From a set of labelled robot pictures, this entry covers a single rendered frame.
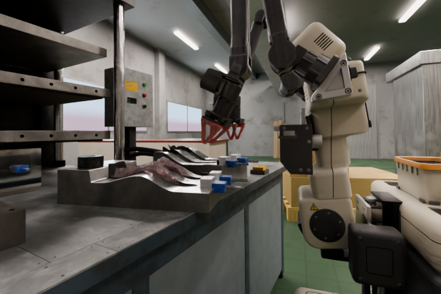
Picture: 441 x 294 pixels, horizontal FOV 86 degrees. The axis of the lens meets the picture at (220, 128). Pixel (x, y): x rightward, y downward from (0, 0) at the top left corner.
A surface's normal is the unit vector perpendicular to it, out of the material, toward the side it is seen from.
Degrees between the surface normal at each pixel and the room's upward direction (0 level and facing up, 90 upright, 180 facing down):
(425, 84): 90
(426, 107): 90
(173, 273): 90
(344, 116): 90
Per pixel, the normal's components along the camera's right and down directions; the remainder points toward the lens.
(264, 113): -0.32, -0.01
